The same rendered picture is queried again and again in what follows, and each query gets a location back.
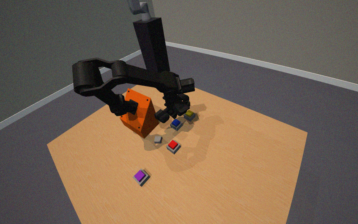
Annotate red square button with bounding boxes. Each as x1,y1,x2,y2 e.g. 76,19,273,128
166,140,181,154

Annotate yellow button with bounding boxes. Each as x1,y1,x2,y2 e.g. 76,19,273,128
184,110,195,122

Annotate blue button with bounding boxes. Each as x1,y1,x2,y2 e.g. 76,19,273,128
170,119,183,131

